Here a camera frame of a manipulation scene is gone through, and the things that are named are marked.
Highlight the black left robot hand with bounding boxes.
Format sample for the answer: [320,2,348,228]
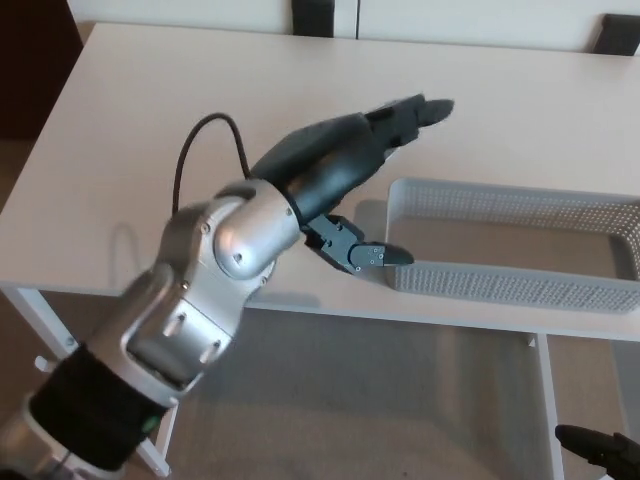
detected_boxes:
[248,92,456,276]

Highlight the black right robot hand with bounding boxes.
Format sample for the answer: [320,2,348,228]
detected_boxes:
[554,423,640,480]

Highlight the black chair backrest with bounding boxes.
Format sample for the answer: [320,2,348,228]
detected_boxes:
[291,0,335,37]
[594,13,640,56]

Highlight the grey perforated plastic basket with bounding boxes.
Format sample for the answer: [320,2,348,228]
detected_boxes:
[385,177,640,315]

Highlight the white cabinet fronts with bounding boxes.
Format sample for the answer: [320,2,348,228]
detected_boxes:
[69,0,640,54]

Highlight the dark brown wooden cabinet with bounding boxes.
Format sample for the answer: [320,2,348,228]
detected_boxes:
[0,0,84,139]

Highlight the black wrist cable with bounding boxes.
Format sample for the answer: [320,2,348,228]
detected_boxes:
[172,113,254,214]

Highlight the white desk with metal frame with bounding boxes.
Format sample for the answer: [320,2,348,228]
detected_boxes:
[0,22,640,480]

